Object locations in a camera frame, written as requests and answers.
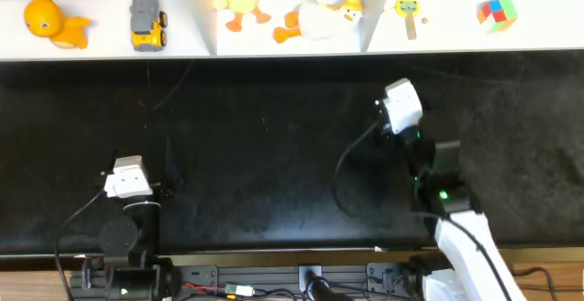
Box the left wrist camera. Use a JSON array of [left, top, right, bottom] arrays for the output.
[[103, 154, 154, 200]]

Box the mounting rail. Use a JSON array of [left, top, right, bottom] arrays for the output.
[[68, 254, 557, 301]]

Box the yellow plush duck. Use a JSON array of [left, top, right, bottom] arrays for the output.
[[212, 0, 273, 33]]

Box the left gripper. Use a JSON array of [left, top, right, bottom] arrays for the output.
[[152, 137, 183, 198]]

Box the grey and yellow toy truck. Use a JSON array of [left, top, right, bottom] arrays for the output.
[[129, 0, 169, 53]]

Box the many-coloured puzzle cube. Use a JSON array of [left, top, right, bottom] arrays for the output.
[[475, 0, 519, 34]]

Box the yellow rattle drum toy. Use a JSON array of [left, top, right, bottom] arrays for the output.
[[382, 0, 430, 41]]

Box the white plush duck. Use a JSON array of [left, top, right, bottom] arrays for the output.
[[272, 0, 366, 45]]

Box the white shelf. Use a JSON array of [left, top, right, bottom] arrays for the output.
[[0, 0, 584, 61]]

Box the orange rubber dinosaur toy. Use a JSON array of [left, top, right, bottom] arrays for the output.
[[23, 0, 92, 50]]

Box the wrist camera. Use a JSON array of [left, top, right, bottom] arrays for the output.
[[381, 78, 424, 136], [103, 154, 154, 200]]

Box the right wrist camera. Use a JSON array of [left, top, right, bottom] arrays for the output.
[[381, 78, 424, 136]]

